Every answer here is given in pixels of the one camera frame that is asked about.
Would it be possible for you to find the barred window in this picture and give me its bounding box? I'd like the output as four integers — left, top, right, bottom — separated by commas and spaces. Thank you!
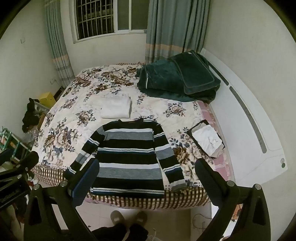
69, 0, 148, 44

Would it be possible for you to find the black folded garment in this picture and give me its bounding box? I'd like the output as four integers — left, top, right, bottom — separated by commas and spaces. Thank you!
187, 119, 220, 159

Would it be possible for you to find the black clothes pile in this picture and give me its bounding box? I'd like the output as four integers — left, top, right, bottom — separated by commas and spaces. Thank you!
22, 98, 43, 133

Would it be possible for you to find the white bed headboard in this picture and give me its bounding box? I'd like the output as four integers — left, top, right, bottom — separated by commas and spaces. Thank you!
200, 47, 287, 186

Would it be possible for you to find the yellow box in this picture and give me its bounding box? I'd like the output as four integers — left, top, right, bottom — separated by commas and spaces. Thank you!
38, 92, 56, 108

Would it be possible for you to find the grey slipper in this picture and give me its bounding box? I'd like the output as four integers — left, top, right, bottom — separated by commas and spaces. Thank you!
110, 210, 126, 229
134, 211, 148, 226

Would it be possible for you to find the green rack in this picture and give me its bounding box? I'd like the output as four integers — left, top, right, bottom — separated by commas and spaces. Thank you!
0, 126, 31, 163

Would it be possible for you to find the floor cable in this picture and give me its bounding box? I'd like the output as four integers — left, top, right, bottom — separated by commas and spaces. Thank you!
192, 213, 212, 232

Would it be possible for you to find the dark green blanket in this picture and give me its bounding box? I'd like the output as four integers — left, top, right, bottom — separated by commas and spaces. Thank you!
136, 59, 218, 103

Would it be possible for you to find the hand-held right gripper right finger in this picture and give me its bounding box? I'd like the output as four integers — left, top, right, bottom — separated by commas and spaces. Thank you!
195, 159, 271, 241

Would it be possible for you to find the floral bed quilt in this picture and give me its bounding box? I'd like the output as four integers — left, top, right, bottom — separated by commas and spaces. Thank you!
31, 62, 219, 193

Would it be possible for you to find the narrow grey-green curtain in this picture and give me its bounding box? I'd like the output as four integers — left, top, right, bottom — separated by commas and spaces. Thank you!
44, 0, 75, 81

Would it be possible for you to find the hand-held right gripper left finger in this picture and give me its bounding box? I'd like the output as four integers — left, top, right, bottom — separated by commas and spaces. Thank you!
23, 158, 100, 241

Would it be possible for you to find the wide grey-green curtain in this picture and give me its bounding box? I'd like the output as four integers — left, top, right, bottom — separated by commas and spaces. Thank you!
144, 0, 211, 64

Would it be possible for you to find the white folded cloth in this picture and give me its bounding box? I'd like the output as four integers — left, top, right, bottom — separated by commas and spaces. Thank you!
100, 95, 133, 119

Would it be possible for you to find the dark green pillow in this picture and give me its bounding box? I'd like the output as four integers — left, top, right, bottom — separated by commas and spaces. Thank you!
170, 50, 221, 95

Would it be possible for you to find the white folded garment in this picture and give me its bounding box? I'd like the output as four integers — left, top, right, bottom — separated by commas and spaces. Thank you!
192, 128, 223, 157

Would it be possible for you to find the pink bed sheet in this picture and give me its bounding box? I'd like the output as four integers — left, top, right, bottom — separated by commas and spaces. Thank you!
196, 101, 229, 183

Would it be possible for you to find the black grey white striped sweater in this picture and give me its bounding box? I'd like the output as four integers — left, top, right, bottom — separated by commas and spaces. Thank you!
63, 118, 188, 198

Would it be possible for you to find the brown plaid bed sheet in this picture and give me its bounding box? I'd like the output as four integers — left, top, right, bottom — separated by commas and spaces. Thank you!
31, 166, 210, 209

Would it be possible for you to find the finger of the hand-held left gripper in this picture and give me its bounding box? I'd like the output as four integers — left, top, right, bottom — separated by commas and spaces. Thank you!
0, 151, 40, 183
0, 148, 14, 166

